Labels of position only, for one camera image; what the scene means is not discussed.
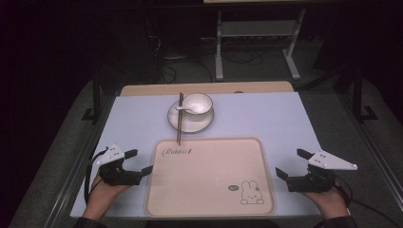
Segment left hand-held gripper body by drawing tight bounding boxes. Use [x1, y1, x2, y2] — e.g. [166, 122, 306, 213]
[94, 143, 143, 186]

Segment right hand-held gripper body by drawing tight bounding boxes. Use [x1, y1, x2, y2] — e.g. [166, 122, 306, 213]
[284, 149, 358, 194]

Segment person's right hand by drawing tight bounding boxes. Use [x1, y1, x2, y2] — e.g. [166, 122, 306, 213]
[300, 186, 350, 220]

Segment person's left hand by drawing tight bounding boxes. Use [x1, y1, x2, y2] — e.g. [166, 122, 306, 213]
[82, 175, 133, 221]

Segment brown chopstick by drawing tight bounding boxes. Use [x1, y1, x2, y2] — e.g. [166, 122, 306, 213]
[176, 92, 182, 146]
[178, 92, 184, 146]

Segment white round plate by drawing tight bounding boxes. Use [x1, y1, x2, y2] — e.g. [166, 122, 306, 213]
[166, 100, 216, 134]

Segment beige tray with rabbit print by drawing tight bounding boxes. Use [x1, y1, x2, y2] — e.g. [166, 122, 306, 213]
[144, 137, 276, 219]

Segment black metal stand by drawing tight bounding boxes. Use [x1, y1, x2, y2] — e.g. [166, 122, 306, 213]
[81, 70, 104, 124]
[350, 65, 379, 124]

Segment white ceramic spoon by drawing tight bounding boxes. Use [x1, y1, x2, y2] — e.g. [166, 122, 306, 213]
[175, 105, 200, 115]

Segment white bowl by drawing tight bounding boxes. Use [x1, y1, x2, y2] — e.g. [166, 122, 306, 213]
[181, 92, 214, 123]

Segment light wooden table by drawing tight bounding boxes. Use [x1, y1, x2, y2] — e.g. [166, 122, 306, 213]
[120, 81, 295, 97]

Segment white metal stand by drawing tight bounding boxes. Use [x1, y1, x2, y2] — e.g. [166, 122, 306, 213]
[214, 9, 308, 82]

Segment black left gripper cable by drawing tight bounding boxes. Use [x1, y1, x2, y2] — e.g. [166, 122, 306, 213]
[83, 146, 109, 204]

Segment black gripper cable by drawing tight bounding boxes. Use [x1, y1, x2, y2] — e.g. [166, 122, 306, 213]
[334, 177, 395, 228]
[83, 146, 109, 204]

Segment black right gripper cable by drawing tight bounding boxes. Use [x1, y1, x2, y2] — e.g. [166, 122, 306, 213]
[334, 177, 395, 228]

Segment hanging black cable bundle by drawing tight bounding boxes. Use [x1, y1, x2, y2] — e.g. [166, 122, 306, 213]
[144, 15, 179, 85]

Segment black floor cables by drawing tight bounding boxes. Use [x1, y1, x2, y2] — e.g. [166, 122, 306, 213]
[221, 47, 264, 67]

